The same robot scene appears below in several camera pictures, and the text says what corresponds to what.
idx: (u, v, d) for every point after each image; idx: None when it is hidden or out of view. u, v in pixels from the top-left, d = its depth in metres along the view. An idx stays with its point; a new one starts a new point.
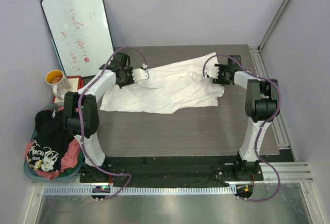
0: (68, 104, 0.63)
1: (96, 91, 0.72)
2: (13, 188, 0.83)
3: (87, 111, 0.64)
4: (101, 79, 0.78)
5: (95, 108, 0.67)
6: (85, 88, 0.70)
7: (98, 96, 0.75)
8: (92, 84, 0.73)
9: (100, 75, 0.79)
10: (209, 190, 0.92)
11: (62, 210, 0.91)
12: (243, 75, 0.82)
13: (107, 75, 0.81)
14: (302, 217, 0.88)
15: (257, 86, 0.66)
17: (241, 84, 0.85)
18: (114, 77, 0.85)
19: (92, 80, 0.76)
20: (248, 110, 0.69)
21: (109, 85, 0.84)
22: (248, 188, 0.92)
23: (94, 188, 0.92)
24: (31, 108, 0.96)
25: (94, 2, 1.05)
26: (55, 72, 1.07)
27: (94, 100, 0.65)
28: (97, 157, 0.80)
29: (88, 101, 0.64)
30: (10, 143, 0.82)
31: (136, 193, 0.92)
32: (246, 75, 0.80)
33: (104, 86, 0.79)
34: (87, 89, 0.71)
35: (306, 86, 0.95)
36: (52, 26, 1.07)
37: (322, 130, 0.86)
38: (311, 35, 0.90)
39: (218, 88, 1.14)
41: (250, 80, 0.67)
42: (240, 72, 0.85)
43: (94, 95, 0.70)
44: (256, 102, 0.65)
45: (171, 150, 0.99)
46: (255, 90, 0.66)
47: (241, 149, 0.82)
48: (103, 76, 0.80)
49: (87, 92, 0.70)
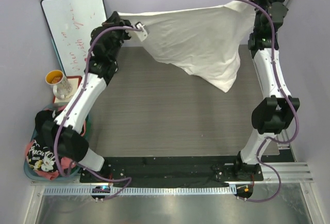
0: (48, 136, 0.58)
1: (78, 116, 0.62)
2: (13, 189, 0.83)
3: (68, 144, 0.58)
4: (84, 95, 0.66)
5: (78, 137, 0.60)
6: (64, 117, 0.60)
7: (84, 116, 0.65)
8: (73, 107, 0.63)
9: (83, 88, 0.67)
10: (209, 190, 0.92)
11: (62, 210, 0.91)
12: (267, 65, 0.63)
13: (92, 86, 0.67)
14: (302, 217, 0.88)
15: (273, 108, 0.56)
17: (257, 64, 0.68)
18: (105, 81, 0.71)
19: (75, 99, 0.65)
20: (256, 120, 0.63)
21: (99, 94, 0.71)
22: (248, 188, 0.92)
23: (94, 188, 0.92)
24: (31, 108, 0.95)
25: (94, 2, 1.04)
26: (55, 72, 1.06)
27: (74, 134, 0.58)
28: (94, 163, 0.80)
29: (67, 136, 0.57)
30: (10, 143, 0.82)
31: (136, 193, 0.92)
32: (269, 68, 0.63)
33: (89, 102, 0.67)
34: (67, 115, 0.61)
35: (307, 87, 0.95)
36: (53, 26, 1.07)
37: (322, 131, 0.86)
38: (312, 36, 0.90)
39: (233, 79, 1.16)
41: (267, 100, 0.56)
42: (266, 56, 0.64)
43: (75, 125, 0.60)
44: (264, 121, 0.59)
45: (172, 150, 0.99)
46: (268, 112, 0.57)
47: (243, 150, 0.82)
48: (87, 89, 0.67)
49: (67, 121, 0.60)
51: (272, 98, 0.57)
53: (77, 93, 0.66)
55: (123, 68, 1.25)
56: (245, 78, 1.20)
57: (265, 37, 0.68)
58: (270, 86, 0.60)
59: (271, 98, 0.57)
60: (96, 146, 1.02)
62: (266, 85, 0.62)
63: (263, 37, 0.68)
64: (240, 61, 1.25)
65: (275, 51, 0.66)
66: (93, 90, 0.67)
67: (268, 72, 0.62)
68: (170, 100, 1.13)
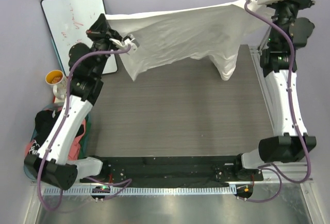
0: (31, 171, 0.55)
1: (61, 148, 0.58)
2: (13, 189, 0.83)
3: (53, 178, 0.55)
4: (67, 123, 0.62)
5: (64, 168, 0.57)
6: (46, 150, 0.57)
7: (69, 145, 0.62)
8: (55, 138, 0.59)
9: (65, 114, 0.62)
10: (209, 190, 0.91)
11: (62, 210, 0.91)
12: (282, 93, 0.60)
13: (75, 111, 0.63)
14: (302, 216, 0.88)
15: (285, 146, 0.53)
17: (269, 84, 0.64)
18: (90, 101, 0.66)
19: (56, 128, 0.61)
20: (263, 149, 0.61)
21: (84, 117, 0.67)
22: (248, 188, 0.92)
23: (94, 188, 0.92)
24: (31, 108, 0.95)
25: (94, 2, 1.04)
26: (56, 72, 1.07)
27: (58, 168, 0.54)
28: (92, 170, 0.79)
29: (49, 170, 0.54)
30: (10, 144, 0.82)
31: (136, 193, 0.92)
32: (284, 97, 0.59)
33: (73, 129, 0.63)
34: (50, 147, 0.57)
35: (307, 86, 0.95)
36: (53, 26, 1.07)
37: (322, 131, 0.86)
38: (312, 36, 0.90)
39: (231, 72, 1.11)
41: (280, 138, 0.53)
42: (281, 82, 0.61)
43: (59, 158, 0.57)
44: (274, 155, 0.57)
45: (172, 150, 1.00)
46: (279, 150, 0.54)
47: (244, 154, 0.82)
48: (70, 114, 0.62)
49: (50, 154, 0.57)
51: (286, 136, 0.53)
53: (60, 121, 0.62)
55: (122, 68, 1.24)
56: (244, 78, 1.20)
57: (281, 56, 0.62)
58: (283, 120, 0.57)
59: (285, 136, 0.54)
60: (96, 146, 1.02)
62: (279, 116, 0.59)
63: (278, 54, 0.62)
64: (240, 62, 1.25)
65: (292, 75, 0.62)
66: (76, 115, 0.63)
67: (283, 101, 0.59)
68: (170, 100, 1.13)
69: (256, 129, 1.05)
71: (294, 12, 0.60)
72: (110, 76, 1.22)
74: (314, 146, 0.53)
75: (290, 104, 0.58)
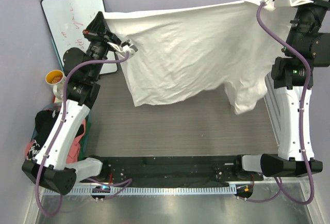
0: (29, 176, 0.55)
1: (58, 154, 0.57)
2: (13, 189, 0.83)
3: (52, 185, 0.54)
4: (64, 128, 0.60)
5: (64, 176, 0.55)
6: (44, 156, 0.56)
7: (67, 150, 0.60)
8: (53, 143, 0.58)
9: (62, 119, 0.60)
10: (209, 190, 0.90)
11: (63, 210, 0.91)
12: (293, 114, 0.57)
13: (72, 115, 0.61)
14: (302, 216, 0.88)
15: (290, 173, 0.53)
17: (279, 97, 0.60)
18: (88, 105, 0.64)
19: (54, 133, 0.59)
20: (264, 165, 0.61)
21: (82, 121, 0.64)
22: (248, 188, 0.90)
23: (94, 188, 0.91)
24: (31, 108, 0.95)
25: (94, 2, 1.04)
26: (56, 72, 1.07)
27: (56, 176, 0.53)
28: (92, 171, 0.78)
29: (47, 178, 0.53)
30: (10, 144, 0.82)
31: (136, 193, 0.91)
32: (295, 118, 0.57)
33: (71, 135, 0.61)
34: (47, 154, 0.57)
35: None
36: (53, 26, 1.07)
37: (322, 131, 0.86)
38: None
39: (245, 108, 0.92)
41: (288, 166, 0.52)
42: (293, 100, 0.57)
43: (56, 163, 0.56)
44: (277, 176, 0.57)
45: (171, 150, 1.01)
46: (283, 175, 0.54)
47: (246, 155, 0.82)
48: (67, 120, 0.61)
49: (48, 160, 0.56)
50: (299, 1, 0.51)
51: (293, 163, 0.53)
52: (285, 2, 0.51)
53: (57, 126, 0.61)
55: None
56: None
57: (296, 70, 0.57)
58: (291, 143, 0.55)
59: (292, 162, 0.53)
60: (96, 146, 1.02)
62: (286, 137, 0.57)
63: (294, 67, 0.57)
64: None
65: (307, 93, 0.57)
66: (73, 120, 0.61)
67: (293, 124, 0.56)
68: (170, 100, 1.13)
69: (256, 129, 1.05)
71: (318, 18, 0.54)
72: (110, 76, 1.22)
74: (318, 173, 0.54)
75: (300, 125, 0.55)
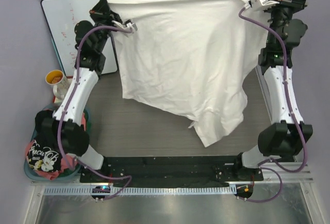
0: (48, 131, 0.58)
1: (76, 110, 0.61)
2: (13, 189, 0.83)
3: (70, 138, 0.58)
4: (78, 89, 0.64)
5: (79, 130, 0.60)
6: (62, 112, 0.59)
7: (81, 110, 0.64)
8: (69, 102, 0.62)
9: (76, 81, 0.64)
10: (209, 190, 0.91)
11: (62, 210, 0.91)
12: (279, 86, 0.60)
13: (85, 79, 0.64)
14: (302, 216, 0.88)
15: (283, 134, 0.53)
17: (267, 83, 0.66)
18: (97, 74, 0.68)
19: (69, 94, 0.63)
20: (259, 142, 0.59)
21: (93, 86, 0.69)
22: (248, 188, 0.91)
23: (94, 188, 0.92)
24: (31, 108, 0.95)
25: (94, 2, 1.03)
26: (55, 72, 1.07)
27: (75, 128, 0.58)
28: (94, 162, 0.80)
29: (67, 130, 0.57)
30: (10, 143, 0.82)
31: (136, 193, 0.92)
32: (281, 90, 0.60)
33: (85, 96, 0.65)
34: (65, 110, 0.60)
35: (307, 86, 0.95)
36: (53, 26, 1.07)
37: (322, 130, 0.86)
38: (312, 35, 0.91)
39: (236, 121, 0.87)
41: (280, 126, 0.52)
42: (278, 76, 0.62)
43: (75, 118, 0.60)
44: (273, 146, 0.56)
45: (171, 150, 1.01)
46: (277, 139, 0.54)
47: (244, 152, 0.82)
48: (81, 82, 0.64)
49: (66, 116, 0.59)
50: (267, 3, 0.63)
51: (282, 123, 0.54)
52: (259, 4, 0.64)
53: (71, 89, 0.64)
55: None
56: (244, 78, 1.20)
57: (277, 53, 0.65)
58: (281, 109, 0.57)
59: (283, 123, 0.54)
60: (96, 146, 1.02)
62: (276, 107, 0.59)
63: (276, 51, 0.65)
64: None
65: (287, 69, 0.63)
66: (86, 83, 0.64)
67: (280, 94, 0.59)
68: None
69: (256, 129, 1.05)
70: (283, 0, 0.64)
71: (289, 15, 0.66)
72: (110, 76, 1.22)
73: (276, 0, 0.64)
74: (309, 136, 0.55)
75: (286, 95, 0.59)
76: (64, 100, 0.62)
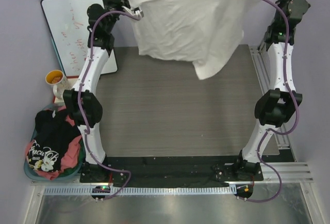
0: (68, 102, 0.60)
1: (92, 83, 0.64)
2: (13, 188, 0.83)
3: (88, 106, 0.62)
4: (93, 65, 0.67)
5: (96, 102, 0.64)
6: (79, 83, 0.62)
7: (95, 85, 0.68)
8: (86, 75, 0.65)
9: (89, 58, 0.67)
10: (209, 190, 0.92)
11: (62, 210, 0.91)
12: (278, 60, 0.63)
13: (98, 56, 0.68)
14: (303, 217, 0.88)
15: (275, 100, 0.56)
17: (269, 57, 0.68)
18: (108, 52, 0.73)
19: (84, 69, 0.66)
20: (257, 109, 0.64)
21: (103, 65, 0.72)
22: (248, 188, 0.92)
23: (94, 188, 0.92)
24: (31, 108, 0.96)
25: (94, 2, 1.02)
26: (55, 72, 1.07)
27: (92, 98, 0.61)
28: (98, 153, 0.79)
29: (86, 99, 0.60)
30: (10, 143, 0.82)
31: (136, 193, 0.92)
32: (279, 63, 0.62)
33: (98, 71, 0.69)
34: (82, 82, 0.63)
35: (307, 86, 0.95)
36: (53, 26, 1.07)
37: (322, 130, 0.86)
38: (311, 35, 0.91)
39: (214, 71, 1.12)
41: (270, 92, 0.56)
42: (279, 50, 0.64)
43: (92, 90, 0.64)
44: (266, 111, 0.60)
45: (172, 150, 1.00)
46: (270, 104, 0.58)
47: (244, 148, 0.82)
48: (94, 59, 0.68)
49: (84, 88, 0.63)
50: None
51: (276, 90, 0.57)
52: None
53: (85, 65, 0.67)
55: (122, 68, 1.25)
56: (243, 77, 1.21)
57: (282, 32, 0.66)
58: (276, 79, 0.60)
59: (276, 91, 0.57)
60: None
62: (273, 78, 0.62)
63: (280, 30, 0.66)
64: (240, 62, 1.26)
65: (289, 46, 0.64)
66: (99, 60, 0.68)
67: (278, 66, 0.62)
68: (170, 100, 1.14)
69: None
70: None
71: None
72: (110, 76, 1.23)
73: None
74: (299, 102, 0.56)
75: (283, 66, 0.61)
76: (80, 74, 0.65)
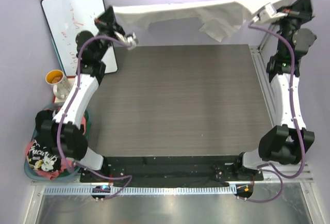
0: (47, 134, 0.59)
1: (76, 113, 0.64)
2: (13, 189, 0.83)
3: (69, 140, 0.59)
4: (79, 94, 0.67)
5: (77, 133, 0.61)
6: (62, 114, 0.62)
7: (80, 113, 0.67)
8: (69, 105, 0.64)
9: (77, 86, 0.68)
10: (209, 190, 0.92)
11: (62, 210, 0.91)
12: (284, 94, 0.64)
13: (86, 84, 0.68)
14: (303, 217, 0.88)
15: (283, 138, 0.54)
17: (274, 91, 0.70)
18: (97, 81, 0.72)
19: (69, 99, 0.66)
20: (261, 147, 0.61)
21: (92, 93, 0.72)
22: (248, 188, 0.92)
23: (94, 188, 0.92)
24: (31, 108, 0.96)
25: (94, 2, 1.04)
26: (56, 72, 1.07)
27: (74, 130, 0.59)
28: (94, 163, 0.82)
29: (68, 132, 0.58)
30: (10, 143, 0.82)
31: (136, 193, 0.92)
32: (286, 98, 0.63)
33: (85, 100, 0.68)
34: (66, 112, 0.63)
35: (308, 86, 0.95)
36: (53, 26, 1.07)
37: (323, 130, 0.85)
38: (312, 35, 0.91)
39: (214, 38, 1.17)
41: (278, 129, 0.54)
42: (284, 82, 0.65)
43: (75, 121, 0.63)
44: (271, 150, 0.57)
45: (172, 150, 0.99)
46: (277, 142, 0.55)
47: (245, 155, 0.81)
48: (82, 88, 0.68)
49: (66, 118, 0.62)
50: (276, 15, 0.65)
51: (283, 127, 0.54)
52: (267, 16, 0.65)
53: (72, 93, 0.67)
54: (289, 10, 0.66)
55: (123, 68, 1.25)
56: (243, 77, 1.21)
57: (285, 63, 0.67)
58: (283, 114, 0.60)
59: (284, 127, 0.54)
60: (96, 146, 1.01)
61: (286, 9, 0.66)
62: (280, 112, 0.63)
63: (283, 61, 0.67)
64: (241, 61, 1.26)
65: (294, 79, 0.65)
66: (87, 88, 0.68)
67: (285, 100, 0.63)
68: (170, 100, 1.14)
69: (256, 128, 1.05)
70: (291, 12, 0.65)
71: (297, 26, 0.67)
72: (110, 76, 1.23)
73: (284, 12, 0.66)
74: (312, 143, 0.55)
75: (290, 101, 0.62)
76: (64, 104, 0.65)
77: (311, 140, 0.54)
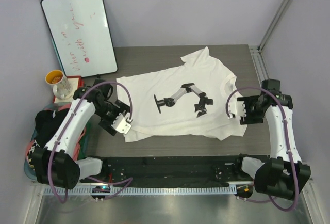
0: (38, 163, 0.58)
1: (69, 140, 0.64)
2: (14, 189, 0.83)
3: (60, 170, 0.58)
4: (73, 120, 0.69)
5: (70, 164, 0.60)
6: (55, 142, 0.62)
7: (74, 142, 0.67)
8: (63, 132, 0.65)
9: (73, 112, 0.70)
10: (209, 190, 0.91)
11: (63, 210, 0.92)
12: (278, 125, 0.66)
13: (82, 110, 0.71)
14: (302, 217, 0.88)
15: (278, 172, 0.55)
17: (270, 124, 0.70)
18: (94, 107, 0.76)
19: (64, 125, 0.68)
20: (256, 179, 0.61)
21: (88, 117, 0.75)
22: (248, 188, 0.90)
23: (94, 188, 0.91)
24: (31, 108, 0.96)
25: (94, 2, 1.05)
26: (55, 72, 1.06)
27: (66, 158, 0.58)
28: (92, 171, 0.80)
29: (59, 160, 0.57)
30: (10, 144, 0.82)
31: (136, 193, 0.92)
32: (280, 128, 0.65)
33: (80, 127, 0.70)
34: (59, 139, 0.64)
35: (307, 86, 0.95)
36: (52, 26, 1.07)
37: (322, 130, 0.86)
38: (312, 35, 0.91)
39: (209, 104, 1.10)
41: (273, 162, 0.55)
42: (278, 114, 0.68)
43: (67, 149, 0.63)
44: (267, 184, 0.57)
45: (173, 150, 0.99)
46: (273, 175, 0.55)
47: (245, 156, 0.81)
48: (77, 113, 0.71)
49: (58, 146, 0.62)
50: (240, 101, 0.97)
51: (279, 160, 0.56)
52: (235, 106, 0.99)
53: (66, 119, 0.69)
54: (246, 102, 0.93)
55: (123, 68, 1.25)
56: (244, 78, 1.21)
57: (279, 95, 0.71)
58: (278, 146, 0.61)
59: (279, 161, 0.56)
60: (96, 146, 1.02)
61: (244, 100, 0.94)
62: (274, 144, 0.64)
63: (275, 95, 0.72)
64: (241, 61, 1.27)
65: (287, 111, 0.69)
66: (83, 113, 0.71)
67: (279, 131, 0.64)
68: None
69: (256, 129, 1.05)
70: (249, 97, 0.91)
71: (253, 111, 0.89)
72: (110, 76, 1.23)
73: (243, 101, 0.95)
74: (307, 177, 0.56)
75: (284, 131, 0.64)
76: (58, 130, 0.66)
77: (308, 174, 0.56)
